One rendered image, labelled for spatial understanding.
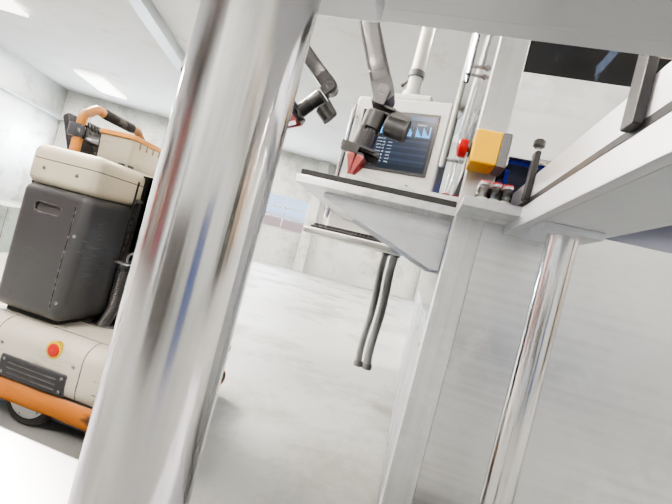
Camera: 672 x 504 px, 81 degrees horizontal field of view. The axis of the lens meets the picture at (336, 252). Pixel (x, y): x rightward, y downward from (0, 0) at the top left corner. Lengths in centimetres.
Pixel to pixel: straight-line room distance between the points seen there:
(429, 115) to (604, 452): 154
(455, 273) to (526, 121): 37
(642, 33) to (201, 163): 22
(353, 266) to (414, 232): 1050
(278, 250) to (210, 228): 1127
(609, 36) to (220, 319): 23
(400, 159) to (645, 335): 133
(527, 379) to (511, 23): 59
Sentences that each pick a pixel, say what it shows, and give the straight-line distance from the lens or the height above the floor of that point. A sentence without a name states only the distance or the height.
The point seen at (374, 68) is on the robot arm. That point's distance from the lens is 117.
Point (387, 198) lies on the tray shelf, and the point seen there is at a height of 87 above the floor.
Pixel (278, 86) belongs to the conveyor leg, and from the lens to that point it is 18.
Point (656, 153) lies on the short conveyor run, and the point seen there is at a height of 85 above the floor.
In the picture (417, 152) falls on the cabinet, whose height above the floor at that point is 129.
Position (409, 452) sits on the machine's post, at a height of 32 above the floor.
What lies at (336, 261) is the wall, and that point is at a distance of 1145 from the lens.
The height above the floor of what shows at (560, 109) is 114.
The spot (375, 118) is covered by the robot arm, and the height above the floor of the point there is 108.
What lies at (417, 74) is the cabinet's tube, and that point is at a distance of 224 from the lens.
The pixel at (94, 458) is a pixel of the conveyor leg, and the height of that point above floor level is 60.
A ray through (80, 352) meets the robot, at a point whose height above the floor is 26.
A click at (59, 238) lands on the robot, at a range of 144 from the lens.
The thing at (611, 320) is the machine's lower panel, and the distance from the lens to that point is 101.
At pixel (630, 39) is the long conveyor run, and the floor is 84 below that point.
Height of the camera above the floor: 70
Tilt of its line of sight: 1 degrees up
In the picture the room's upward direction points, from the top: 15 degrees clockwise
